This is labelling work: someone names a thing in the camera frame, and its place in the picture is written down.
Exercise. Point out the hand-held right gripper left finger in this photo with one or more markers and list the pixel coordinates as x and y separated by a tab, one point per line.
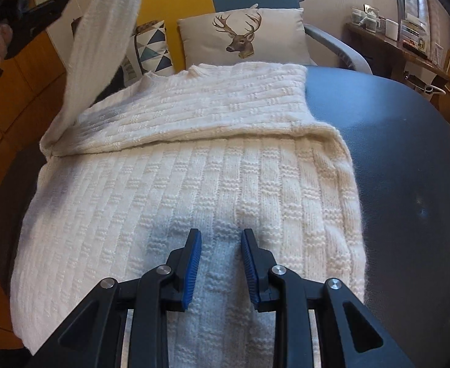
190	272

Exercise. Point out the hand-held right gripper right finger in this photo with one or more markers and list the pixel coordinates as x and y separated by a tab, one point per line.
251	272

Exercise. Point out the white knit sweater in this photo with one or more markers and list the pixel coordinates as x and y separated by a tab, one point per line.
171	161

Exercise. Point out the triangle pattern cushion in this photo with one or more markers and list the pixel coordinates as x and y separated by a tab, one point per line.
152	42

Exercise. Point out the deer print cushion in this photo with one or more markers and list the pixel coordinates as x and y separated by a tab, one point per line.
282	34

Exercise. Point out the brown paper bag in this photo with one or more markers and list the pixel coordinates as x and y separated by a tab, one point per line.
420	84

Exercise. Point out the wooden side desk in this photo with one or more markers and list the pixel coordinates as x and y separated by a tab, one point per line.
393	53

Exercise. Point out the cluster of small jars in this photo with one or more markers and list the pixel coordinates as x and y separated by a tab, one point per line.
366	19

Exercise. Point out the white box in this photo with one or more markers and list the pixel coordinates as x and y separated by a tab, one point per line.
391	30

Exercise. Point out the stack of books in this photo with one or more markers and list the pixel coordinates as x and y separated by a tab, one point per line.
414	34

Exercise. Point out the patterned curtain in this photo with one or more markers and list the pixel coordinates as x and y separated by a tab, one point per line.
427	4

